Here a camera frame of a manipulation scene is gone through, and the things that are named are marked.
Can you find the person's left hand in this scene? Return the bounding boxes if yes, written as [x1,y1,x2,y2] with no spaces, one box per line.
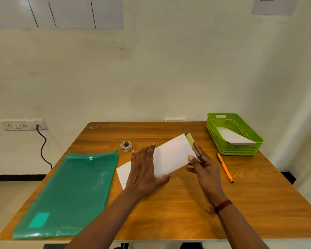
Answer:
[124,143,170,199]

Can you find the person's right hand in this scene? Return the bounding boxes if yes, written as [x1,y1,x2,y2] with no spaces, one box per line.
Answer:
[186,142,229,208]

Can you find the small clear tape roll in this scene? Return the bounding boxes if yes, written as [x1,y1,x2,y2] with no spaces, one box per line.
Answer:
[120,140,133,153]

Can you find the green plastic basket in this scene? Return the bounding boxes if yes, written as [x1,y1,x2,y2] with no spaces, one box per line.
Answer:
[206,113,265,156]

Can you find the green translucent plastic folder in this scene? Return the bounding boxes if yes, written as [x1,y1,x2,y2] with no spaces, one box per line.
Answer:
[11,150,119,240]

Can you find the person's left forearm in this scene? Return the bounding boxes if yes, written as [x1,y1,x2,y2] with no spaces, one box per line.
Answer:
[65,190,140,249]

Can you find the person's right leg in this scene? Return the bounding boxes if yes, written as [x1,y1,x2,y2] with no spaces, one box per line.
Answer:
[180,242,204,249]

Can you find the orange pen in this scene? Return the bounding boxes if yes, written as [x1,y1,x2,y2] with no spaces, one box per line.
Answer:
[217,153,235,184]

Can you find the dark red wrist band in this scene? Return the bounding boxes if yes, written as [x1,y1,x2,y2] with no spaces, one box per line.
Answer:
[207,200,234,216]

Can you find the black skirting board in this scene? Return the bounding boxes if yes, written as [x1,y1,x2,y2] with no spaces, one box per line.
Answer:
[0,171,297,185]

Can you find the black power cable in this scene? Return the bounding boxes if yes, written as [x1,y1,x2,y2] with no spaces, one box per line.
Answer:
[36,124,53,169]

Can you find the white wall socket panel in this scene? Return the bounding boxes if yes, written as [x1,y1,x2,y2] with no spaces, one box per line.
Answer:
[2,118,49,131]

